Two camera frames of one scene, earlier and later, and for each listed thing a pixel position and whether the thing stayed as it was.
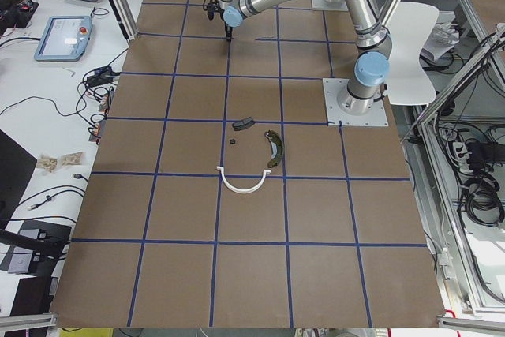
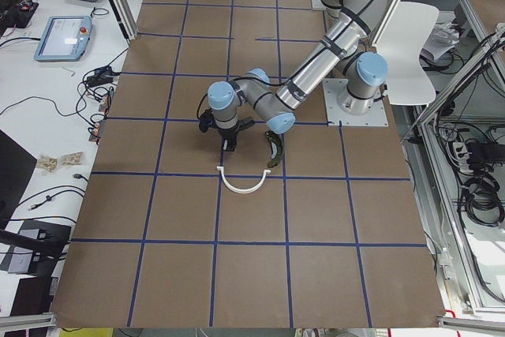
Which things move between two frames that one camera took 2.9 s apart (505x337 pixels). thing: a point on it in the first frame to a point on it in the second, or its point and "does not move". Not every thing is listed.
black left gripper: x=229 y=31 to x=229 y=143
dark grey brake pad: x=243 y=123 does not move
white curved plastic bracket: x=242 y=190 does not move
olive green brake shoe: x=276 y=147 does not move
